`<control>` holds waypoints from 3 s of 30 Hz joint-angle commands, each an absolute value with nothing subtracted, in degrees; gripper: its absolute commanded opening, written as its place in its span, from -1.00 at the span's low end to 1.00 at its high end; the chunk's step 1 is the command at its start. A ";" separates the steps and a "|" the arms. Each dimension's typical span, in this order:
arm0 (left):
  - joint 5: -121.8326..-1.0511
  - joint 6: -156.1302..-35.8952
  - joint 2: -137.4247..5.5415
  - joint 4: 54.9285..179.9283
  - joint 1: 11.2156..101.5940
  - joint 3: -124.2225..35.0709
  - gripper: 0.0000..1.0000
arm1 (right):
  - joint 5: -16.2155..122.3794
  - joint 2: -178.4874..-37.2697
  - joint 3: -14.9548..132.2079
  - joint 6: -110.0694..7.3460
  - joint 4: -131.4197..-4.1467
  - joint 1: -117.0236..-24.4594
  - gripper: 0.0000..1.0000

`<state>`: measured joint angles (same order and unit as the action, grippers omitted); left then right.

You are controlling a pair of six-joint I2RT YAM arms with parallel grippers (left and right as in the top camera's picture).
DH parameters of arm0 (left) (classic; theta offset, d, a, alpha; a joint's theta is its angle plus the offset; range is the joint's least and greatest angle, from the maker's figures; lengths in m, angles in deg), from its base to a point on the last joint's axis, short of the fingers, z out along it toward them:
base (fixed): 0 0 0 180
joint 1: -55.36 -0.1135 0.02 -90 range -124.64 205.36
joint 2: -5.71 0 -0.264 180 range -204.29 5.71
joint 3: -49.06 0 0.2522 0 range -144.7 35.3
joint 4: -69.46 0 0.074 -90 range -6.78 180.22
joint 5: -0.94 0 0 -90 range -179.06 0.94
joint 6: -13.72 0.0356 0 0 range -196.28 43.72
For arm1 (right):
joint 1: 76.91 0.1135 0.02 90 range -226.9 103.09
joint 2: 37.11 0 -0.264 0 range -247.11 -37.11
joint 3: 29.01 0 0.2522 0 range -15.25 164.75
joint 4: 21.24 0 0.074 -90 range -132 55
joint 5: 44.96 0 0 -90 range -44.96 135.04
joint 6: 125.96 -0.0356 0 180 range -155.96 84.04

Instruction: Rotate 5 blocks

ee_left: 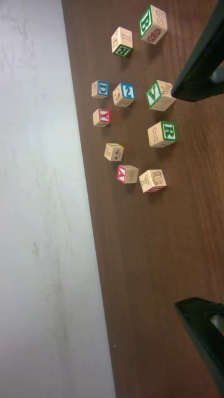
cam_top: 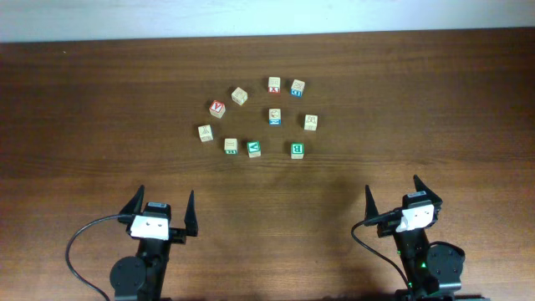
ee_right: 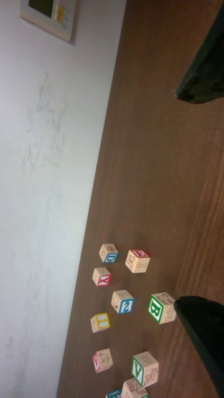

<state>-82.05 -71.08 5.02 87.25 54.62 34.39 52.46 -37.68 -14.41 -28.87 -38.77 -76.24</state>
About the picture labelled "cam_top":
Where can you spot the wooden block yellow side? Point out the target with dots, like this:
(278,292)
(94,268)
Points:
(239,95)

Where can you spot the wooden block green V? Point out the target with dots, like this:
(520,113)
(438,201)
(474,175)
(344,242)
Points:
(254,149)

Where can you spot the wooden block green E side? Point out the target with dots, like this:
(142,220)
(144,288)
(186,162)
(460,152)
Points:
(231,146)

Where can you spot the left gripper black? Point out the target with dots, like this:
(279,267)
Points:
(176,234)

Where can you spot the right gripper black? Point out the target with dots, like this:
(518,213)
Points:
(386,227)

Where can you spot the wooden block green B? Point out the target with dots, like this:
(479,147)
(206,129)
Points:
(297,151)

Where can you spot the wooden block plain drawing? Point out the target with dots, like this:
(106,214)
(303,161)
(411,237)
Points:
(205,133)

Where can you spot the wooden block plain picture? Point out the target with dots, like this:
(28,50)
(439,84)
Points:
(310,122)

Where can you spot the wooden block blue D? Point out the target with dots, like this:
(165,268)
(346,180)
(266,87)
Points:
(297,88)

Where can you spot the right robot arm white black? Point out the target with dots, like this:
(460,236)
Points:
(431,270)

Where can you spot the wooden block baseball blue side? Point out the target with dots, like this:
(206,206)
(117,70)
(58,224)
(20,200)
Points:
(274,117)

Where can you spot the wooden block red A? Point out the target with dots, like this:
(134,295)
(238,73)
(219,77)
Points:
(217,109)

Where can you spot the wooden block red X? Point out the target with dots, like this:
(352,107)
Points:
(274,85)

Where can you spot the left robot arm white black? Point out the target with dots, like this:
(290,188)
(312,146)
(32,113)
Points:
(141,277)

